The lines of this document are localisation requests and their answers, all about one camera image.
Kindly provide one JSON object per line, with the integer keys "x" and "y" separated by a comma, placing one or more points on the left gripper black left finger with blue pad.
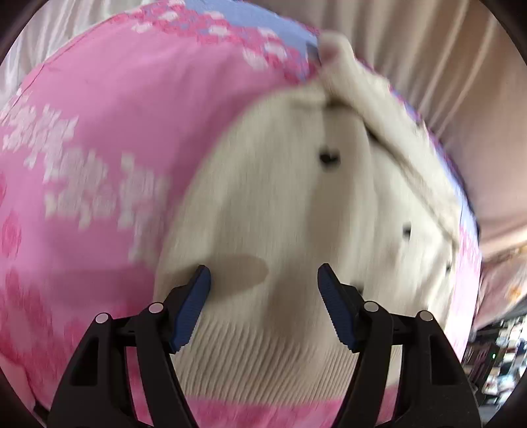
{"x": 95, "y": 389}

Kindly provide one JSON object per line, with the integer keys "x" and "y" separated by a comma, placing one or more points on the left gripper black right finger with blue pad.
{"x": 432, "y": 389}

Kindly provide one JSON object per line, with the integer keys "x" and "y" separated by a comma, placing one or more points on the cream knitted sweater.
{"x": 332, "y": 171}

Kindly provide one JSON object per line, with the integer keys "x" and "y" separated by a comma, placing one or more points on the pink floral bed sheet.
{"x": 45, "y": 310}

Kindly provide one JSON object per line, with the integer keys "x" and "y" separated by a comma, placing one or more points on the beige curtain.
{"x": 432, "y": 82}

